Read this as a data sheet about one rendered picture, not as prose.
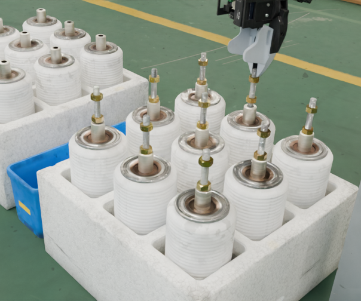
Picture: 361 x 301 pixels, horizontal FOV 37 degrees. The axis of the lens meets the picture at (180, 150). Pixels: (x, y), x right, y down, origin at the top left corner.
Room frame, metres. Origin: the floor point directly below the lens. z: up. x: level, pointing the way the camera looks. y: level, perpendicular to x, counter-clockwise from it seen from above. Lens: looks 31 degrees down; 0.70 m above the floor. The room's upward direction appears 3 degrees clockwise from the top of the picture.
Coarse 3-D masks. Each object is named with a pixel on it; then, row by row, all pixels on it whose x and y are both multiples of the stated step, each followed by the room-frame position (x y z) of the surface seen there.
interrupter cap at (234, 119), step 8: (232, 112) 0.86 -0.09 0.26; (240, 112) 0.87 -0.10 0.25; (256, 112) 0.87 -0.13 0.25; (232, 120) 0.83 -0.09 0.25; (240, 120) 0.84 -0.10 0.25; (256, 120) 0.84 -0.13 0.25; (264, 120) 0.84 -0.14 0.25; (240, 128) 0.81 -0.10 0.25; (248, 128) 0.81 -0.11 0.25; (256, 128) 0.81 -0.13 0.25
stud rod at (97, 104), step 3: (93, 87) 0.75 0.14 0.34; (96, 87) 0.75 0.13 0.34; (99, 87) 0.76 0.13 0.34; (93, 90) 0.75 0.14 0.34; (96, 90) 0.75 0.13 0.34; (99, 90) 0.76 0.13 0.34; (93, 93) 0.75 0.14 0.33; (96, 93) 0.75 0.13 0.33; (99, 93) 0.75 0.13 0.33; (96, 102) 0.75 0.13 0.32; (99, 102) 0.75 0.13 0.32; (96, 105) 0.75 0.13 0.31; (99, 105) 0.75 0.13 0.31; (96, 108) 0.75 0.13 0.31; (99, 108) 0.75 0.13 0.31; (96, 111) 0.75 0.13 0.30; (99, 111) 0.75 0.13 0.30; (96, 114) 0.75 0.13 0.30; (99, 114) 0.75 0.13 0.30; (96, 117) 0.75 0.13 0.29; (96, 123) 0.75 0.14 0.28
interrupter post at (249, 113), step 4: (244, 108) 0.83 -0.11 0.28; (248, 108) 0.83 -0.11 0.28; (252, 108) 0.83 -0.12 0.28; (244, 112) 0.83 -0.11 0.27; (248, 112) 0.83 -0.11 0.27; (252, 112) 0.83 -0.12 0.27; (244, 116) 0.83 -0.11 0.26; (248, 116) 0.83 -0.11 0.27; (252, 116) 0.83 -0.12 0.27; (244, 120) 0.83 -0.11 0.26; (248, 120) 0.83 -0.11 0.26; (252, 120) 0.83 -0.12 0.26
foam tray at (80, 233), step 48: (48, 192) 0.73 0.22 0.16; (336, 192) 0.74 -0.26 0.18; (48, 240) 0.74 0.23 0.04; (96, 240) 0.63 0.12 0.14; (144, 240) 0.59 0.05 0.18; (240, 240) 0.60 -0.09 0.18; (288, 240) 0.61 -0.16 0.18; (336, 240) 0.73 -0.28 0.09; (96, 288) 0.64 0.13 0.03; (144, 288) 0.55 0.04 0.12; (192, 288) 0.50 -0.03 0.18; (240, 288) 0.54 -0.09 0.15; (288, 288) 0.63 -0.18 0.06
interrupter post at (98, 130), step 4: (92, 124) 0.75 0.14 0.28; (96, 124) 0.75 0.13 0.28; (100, 124) 0.75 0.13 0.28; (104, 124) 0.75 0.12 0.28; (92, 128) 0.75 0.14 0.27; (96, 128) 0.74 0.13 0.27; (100, 128) 0.75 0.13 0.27; (104, 128) 0.75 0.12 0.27; (92, 132) 0.75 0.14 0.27; (96, 132) 0.74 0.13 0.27; (100, 132) 0.75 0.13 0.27; (104, 132) 0.75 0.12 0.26; (92, 136) 0.75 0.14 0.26; (96, 136) 0.74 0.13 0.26; (100, 136) 0.75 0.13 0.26; (104, 136) 0.75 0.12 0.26; (96, 140) 0.74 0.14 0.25; (100, 140) 0.75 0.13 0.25
